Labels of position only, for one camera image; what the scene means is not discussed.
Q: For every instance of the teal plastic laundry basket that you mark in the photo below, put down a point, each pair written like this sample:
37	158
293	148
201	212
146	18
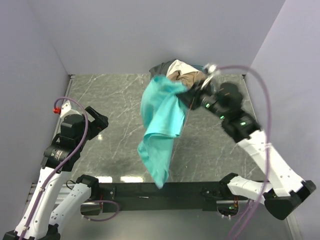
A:
200	68

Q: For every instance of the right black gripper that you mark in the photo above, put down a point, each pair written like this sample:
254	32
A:
191	97

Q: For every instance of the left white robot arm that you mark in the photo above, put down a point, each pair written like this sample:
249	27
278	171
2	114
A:
44	219

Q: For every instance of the white t shirt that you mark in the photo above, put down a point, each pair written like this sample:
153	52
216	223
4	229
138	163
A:
181	67

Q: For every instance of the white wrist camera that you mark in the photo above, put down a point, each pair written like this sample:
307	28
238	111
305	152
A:
211	71
65	110

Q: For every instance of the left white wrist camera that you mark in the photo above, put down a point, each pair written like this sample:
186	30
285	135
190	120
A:
65	110

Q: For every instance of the beige t shirt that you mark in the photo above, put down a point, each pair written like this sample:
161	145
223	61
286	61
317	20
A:
187	79

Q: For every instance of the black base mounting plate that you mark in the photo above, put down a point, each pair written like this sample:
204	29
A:
158	204

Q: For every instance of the dark grey t shirt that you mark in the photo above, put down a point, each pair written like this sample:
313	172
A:
160	69

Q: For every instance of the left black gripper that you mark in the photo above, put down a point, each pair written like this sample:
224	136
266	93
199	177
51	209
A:
98	125

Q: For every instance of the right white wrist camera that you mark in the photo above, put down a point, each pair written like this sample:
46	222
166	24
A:
211	71

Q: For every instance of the aluminium frame rail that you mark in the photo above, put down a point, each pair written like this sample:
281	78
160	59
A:
218	191

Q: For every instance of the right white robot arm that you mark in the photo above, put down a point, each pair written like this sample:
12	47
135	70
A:
247	133

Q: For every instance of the teal t shirt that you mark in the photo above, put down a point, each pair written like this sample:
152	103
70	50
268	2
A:
163	117

